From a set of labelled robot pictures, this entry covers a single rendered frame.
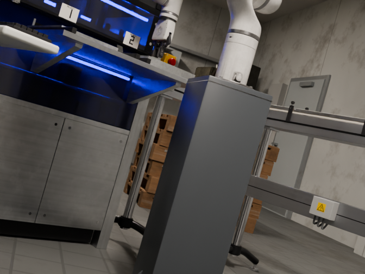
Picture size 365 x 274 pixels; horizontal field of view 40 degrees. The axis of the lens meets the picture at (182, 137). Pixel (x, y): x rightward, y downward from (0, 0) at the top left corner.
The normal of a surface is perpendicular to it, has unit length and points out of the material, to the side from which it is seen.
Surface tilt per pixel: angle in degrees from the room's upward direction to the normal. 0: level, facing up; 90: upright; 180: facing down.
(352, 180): 90
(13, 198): 90
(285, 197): 90
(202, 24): 90
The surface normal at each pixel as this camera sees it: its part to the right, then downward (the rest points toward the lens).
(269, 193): -0.73, -0.22
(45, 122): 0.62, 0.17
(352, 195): -0.92, -0.27
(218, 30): 0.28, 0.07
